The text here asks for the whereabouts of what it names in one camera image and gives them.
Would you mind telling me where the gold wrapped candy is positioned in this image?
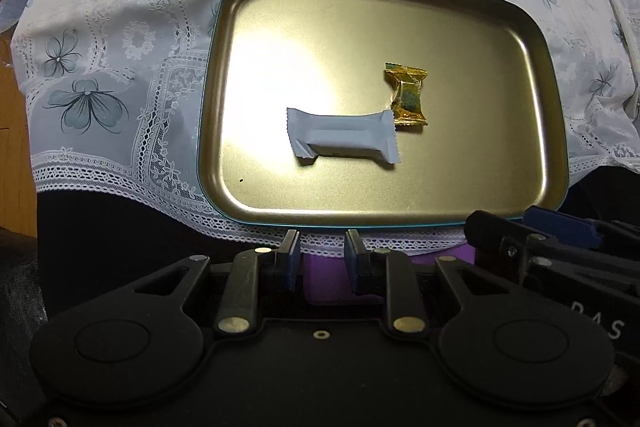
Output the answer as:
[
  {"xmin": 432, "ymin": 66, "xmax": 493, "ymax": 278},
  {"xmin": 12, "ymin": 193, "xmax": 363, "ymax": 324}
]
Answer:
[{"xmin": 384, "ymin": 63, "xmax": 430, "ymax": 128}]

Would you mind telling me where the white floral lace tablecloth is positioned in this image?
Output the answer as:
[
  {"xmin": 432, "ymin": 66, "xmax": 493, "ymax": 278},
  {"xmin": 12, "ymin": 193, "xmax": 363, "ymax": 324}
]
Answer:
[{"xmin": 10, "ymin": 0, "xmax": 640, "ymax": 258}]

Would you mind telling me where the gold metal tray teal rim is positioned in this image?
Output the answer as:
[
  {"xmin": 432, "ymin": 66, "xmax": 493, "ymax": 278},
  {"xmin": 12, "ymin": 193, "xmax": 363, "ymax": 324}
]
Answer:
[{"xmin": 197, "ymin": 0, "xmax": 571, "ymax": 228}]

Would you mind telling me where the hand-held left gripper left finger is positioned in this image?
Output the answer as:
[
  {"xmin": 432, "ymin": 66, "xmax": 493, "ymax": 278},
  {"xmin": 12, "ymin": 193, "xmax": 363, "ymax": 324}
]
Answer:
[{"xmin": 133, "ymin": 229, "xmax": 303, "ymax": 340}]

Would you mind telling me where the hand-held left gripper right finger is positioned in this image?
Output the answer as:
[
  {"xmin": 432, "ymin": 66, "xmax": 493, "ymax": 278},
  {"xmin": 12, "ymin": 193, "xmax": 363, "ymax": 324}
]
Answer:
[{"xmin": 344, "ymin": 229, "xmax": 506, "ymax": 338}]

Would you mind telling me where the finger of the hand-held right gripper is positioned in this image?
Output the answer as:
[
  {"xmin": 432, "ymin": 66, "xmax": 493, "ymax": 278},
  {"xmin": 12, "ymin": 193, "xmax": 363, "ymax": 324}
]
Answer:
[
  {"xmin": 464, "ymin": 210, "xmax": 546, "ymax": 283},
  {"xmin": 522, "ymin": 205, "xmax": 640, "ymax": 253}
]

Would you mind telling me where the white snack bar packet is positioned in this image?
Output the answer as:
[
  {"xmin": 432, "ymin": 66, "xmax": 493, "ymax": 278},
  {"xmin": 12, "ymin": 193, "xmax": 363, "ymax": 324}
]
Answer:
[{"xmin": 286, "ymin": 107, "xmax": 403, "ymax": 168}]

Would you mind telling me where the person's dark clothing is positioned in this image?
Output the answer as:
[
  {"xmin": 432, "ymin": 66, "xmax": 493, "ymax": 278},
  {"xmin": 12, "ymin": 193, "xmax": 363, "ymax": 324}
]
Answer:
[{"xmin": 35, "ymin": 167, "xmax": 640, "ymax": 308}]

